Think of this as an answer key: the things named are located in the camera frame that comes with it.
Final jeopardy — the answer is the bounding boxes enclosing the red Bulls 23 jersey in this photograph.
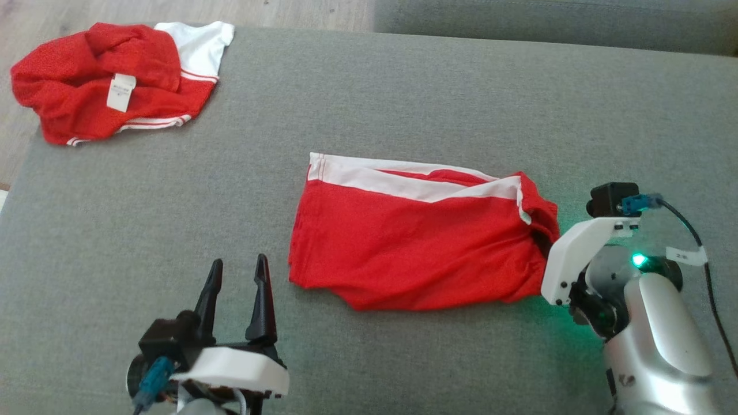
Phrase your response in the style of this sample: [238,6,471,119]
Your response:
[10,21,235,146]

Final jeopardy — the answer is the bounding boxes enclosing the grey sofa back cushion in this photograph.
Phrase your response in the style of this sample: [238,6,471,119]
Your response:
[374,0,738,56]

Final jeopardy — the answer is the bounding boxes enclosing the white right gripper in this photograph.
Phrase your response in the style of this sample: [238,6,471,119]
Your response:
[533,216,642,307]

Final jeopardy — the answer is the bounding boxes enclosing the red white-trimmed shorts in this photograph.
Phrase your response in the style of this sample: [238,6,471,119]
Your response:
[288,152,561,312]

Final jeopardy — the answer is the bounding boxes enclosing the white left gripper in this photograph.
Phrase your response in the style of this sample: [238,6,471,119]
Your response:
[171,254,290,399]

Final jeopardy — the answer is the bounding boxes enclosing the cable with blue plug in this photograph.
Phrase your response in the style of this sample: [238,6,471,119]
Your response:
[622,194,738,381]
[131,356,175,415]

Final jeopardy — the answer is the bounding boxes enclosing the grey sofa seat cushion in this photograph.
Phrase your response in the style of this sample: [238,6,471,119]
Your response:
[0,24,738,415]

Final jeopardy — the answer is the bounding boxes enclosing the right cable with blue plug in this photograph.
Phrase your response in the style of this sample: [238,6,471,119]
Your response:
[622,194,738,381]

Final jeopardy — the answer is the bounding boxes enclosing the left cable with blue plug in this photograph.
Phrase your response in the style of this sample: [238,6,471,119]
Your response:
[131,356,175,415]

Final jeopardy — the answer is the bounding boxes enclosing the white cable label tag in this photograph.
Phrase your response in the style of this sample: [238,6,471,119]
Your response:
[666,247,709,267]

